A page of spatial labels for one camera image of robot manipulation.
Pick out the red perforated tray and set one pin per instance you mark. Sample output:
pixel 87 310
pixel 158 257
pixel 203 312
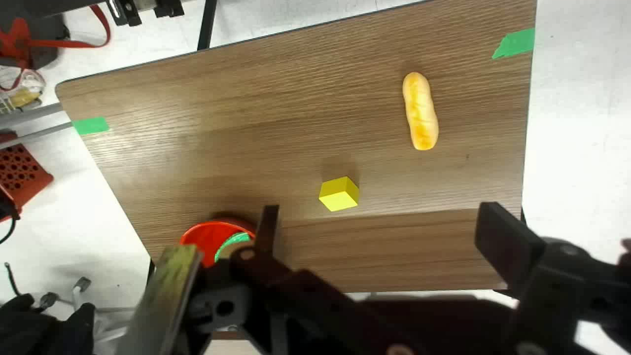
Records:
pixel 20 174

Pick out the silver aluminium rail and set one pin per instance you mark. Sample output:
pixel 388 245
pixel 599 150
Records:
pixel 31 121

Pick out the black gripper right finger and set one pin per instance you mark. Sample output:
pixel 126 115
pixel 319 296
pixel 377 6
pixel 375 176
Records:
pixel 564 296

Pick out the yellow cube block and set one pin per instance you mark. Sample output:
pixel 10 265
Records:
pixel 337 194

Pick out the green tape piece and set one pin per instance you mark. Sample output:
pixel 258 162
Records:
pixel 515 44
pixel 91 125

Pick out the black metal bar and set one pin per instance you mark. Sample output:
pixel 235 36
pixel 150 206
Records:
pixel 207 22

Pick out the red bowl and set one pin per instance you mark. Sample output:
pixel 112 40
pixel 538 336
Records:
pixel 203 239

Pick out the yellow toy bread roll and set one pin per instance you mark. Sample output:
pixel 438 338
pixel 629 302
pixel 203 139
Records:
pixel 420 111

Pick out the green toy vegetable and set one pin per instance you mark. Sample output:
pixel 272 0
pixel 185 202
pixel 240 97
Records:
pixel 235 245

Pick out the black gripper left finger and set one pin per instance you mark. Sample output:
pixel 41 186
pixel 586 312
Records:
pixel 308 308

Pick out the black cloth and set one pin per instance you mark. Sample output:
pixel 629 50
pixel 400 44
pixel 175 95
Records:
pixel 39 328

